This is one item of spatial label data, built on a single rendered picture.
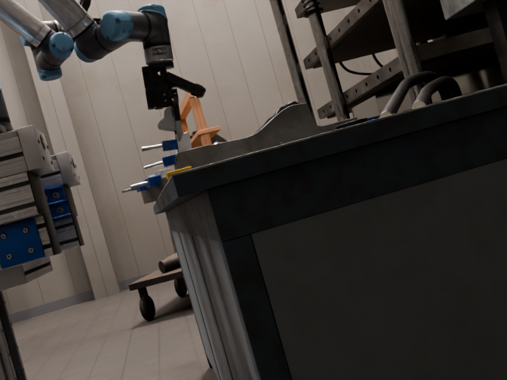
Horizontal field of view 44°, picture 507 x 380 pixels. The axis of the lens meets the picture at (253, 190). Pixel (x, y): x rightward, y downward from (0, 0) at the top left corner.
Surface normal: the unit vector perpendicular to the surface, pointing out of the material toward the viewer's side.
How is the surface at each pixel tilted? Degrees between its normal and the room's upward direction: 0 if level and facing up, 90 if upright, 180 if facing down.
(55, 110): 90
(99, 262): 90
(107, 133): 90
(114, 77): 90
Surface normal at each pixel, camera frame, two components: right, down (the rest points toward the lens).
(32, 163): 0.15, -0.05
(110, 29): -0.61, 0.16
